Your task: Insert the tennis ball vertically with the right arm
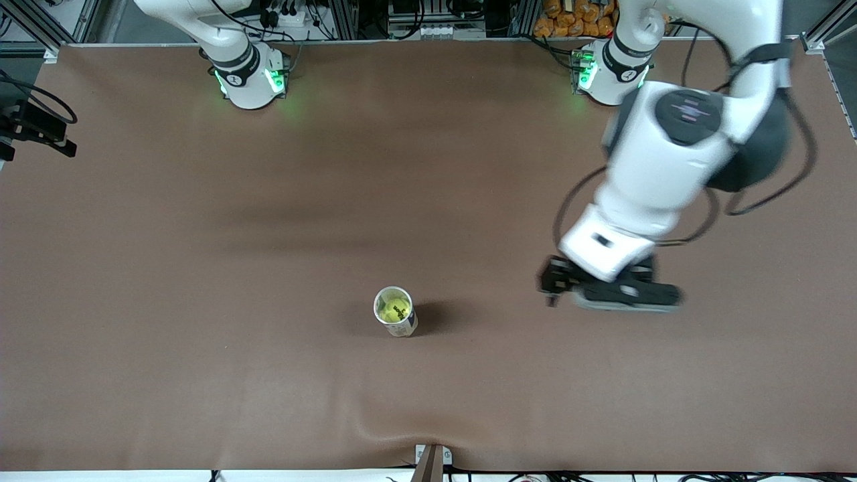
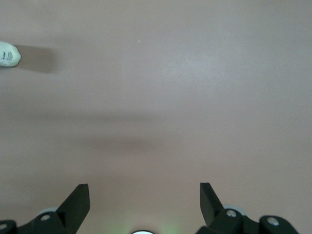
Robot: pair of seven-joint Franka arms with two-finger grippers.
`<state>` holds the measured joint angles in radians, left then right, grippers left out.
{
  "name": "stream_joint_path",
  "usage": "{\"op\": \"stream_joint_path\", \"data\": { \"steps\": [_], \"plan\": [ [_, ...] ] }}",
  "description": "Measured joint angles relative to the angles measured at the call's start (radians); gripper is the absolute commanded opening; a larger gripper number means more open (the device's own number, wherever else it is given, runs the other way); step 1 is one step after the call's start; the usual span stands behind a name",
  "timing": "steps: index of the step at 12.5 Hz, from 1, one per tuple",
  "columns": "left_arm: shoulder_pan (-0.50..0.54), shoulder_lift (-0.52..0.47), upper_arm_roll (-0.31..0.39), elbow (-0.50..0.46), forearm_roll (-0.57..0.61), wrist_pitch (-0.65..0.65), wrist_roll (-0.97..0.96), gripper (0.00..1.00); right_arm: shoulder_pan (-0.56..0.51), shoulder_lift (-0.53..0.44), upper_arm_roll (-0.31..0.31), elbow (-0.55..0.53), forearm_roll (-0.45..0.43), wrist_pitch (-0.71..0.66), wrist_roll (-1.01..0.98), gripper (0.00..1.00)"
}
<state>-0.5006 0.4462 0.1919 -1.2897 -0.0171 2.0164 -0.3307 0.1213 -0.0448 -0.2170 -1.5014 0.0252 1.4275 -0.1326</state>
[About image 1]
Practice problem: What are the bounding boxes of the blue white tennis ball can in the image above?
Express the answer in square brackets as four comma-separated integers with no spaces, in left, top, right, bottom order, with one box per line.
[374,286,419,338]

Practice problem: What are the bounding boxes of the yellow tennis ball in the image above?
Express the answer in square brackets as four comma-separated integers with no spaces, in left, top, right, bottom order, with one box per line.
[379,295,410,323]

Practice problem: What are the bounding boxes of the orange packets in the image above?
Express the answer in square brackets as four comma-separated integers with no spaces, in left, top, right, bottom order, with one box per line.
[532,0,620,38]

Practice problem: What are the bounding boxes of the white power strip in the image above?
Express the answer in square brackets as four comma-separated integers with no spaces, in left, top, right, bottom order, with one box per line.
[258,7,315,29]

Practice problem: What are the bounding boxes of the black clamp-mounted device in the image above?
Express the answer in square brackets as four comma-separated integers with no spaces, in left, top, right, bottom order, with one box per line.
[0,70,78,163]

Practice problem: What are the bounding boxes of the aluminium frame profile with brackets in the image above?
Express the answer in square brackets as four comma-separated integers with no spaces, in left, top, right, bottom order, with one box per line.
[414,443,453,482]

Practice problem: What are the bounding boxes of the aluminium corner frame profile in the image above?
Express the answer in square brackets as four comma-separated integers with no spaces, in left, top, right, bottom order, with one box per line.
[800,0,857,141]
[0,0,101,62]

